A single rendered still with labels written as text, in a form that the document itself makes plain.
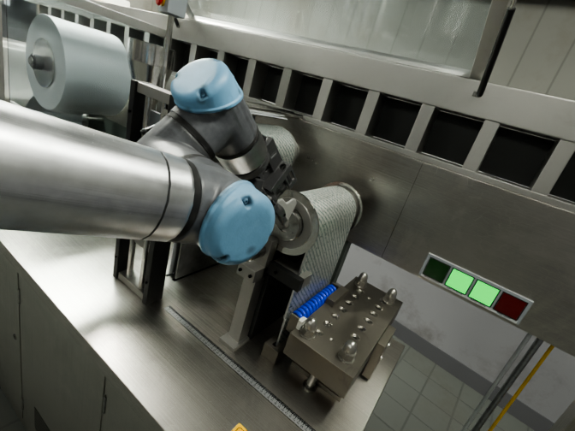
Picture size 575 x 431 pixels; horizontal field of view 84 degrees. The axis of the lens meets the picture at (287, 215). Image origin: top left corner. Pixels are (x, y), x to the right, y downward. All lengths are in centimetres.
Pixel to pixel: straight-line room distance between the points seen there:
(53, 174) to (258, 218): 15
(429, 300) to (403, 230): 170
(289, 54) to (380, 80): 32
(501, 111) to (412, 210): 31
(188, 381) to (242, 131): 56
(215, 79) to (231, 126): 6
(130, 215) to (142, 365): 60
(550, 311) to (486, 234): 22
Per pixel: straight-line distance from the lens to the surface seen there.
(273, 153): 53
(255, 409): 78
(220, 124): 40
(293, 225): 68
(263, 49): 120
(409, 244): 96
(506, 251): 94
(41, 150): 22
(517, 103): 92
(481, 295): 97
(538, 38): 250
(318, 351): 74
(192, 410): 75
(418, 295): 264
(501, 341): 264
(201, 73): 41
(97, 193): 23
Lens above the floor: 151
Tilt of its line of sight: 21 degrees down
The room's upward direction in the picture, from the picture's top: 17 degrees clockwise
